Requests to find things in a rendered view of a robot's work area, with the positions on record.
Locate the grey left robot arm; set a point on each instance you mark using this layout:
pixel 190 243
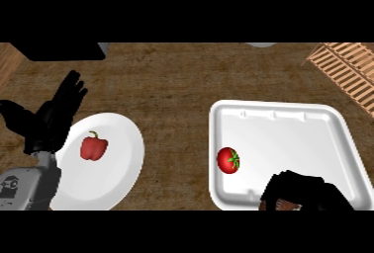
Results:
pixel 26 186

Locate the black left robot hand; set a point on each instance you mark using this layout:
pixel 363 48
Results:
pixel 50 118

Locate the white rectangular tray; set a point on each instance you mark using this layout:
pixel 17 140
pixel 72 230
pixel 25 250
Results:
pixel 286 145

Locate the wooden slatted tiered shelf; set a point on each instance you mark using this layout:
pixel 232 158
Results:
pixel 347 70

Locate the red tomato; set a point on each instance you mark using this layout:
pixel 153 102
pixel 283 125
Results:
pixel 226 160

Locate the black appliance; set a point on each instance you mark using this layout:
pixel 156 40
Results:
pixel 62 51

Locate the red bell pepper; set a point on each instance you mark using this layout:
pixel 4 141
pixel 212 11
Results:
pixel 93 148

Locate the grey round object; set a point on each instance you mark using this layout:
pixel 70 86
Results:
pixel 260 44

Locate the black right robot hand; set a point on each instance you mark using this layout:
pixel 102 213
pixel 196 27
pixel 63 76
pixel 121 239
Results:
pixel 301 191

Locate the white oval plate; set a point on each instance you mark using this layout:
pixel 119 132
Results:
pixel 103 164

